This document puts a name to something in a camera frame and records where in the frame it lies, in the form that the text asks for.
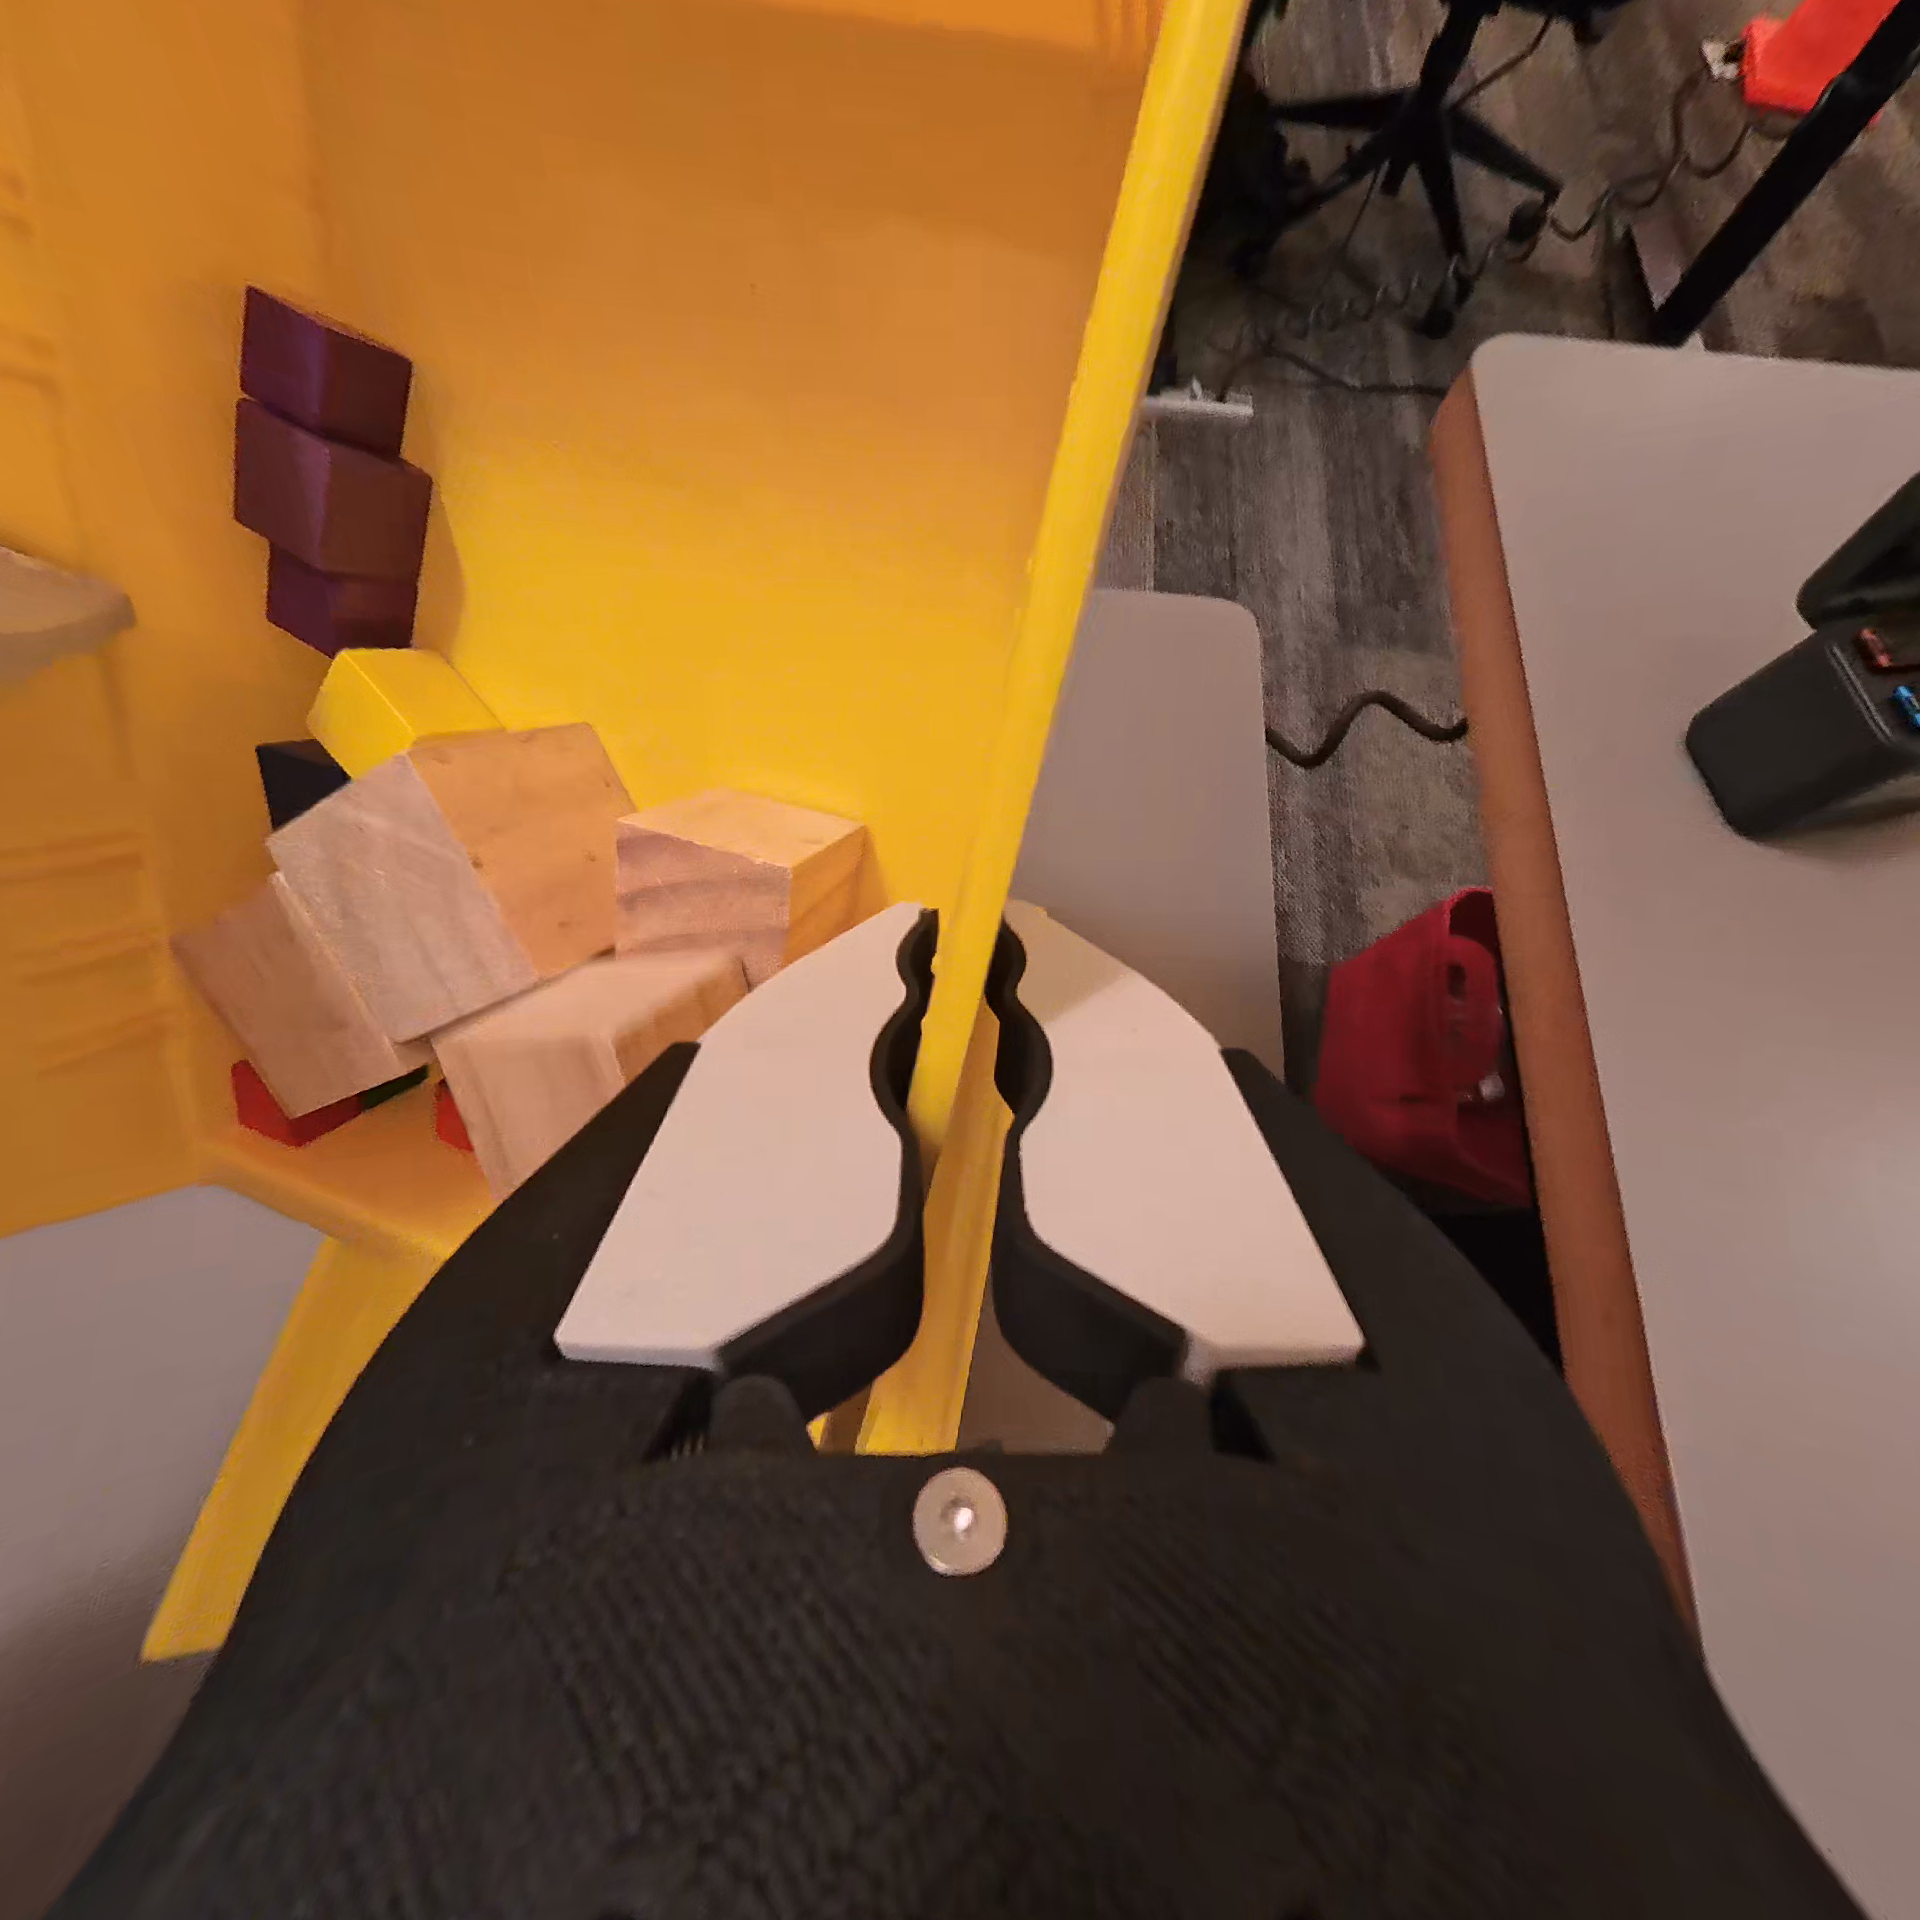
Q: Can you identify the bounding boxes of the pile of mixed cubes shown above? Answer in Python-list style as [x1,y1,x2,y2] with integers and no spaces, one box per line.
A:
[169,285,876,1201]

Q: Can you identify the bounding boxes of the black charging hub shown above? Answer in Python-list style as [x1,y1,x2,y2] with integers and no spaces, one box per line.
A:
[1684,631,1920,840]

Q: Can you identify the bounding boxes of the dark device case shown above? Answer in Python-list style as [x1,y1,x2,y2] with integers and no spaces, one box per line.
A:
[1797,477,1920,672]

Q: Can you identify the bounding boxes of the black office chair base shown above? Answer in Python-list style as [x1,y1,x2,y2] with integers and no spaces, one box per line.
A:
[1223,0,1569,271]

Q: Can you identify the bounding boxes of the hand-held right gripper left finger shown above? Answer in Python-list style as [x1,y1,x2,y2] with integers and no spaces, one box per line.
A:
[551,901,943,1422]

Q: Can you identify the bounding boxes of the orange plastic object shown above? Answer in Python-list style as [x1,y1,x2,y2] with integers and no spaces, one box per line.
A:
[1740,0,1920,114]

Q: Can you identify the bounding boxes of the white table with wooden edge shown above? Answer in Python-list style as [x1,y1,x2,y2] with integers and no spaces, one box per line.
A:
[1428,333,1920,1920]

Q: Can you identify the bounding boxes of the light grey panel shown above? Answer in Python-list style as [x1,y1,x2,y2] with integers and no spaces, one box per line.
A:
[1009,590,1287,1080]

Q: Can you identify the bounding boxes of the yellow plastic box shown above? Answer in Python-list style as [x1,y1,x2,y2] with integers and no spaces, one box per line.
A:
[0,0,1255,1658]

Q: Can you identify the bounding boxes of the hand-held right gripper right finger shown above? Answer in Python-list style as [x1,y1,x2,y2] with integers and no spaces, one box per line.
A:
[988,896,1369,1415]

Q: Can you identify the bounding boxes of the coiled black cable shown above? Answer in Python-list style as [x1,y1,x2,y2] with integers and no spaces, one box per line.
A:
[1276,45,1802,338]

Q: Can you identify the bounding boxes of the black tripod leg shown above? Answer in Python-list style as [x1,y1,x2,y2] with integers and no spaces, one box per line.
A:
[1651,0,1920,346]

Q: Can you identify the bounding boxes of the wavy black floor cable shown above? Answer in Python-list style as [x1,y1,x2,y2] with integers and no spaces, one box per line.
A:
[1264,690,1473,769]

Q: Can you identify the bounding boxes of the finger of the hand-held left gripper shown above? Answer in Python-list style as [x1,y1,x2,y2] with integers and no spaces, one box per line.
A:
[0,545,137,685]

